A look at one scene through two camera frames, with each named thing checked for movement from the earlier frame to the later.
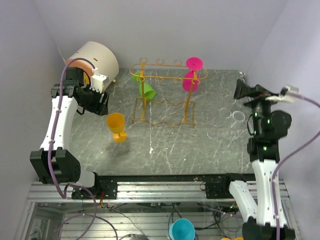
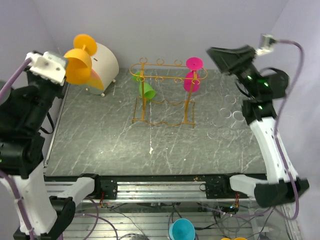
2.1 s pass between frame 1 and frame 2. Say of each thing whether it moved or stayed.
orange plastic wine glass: moved
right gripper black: moved
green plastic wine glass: stayed
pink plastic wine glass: stayed
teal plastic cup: stayed
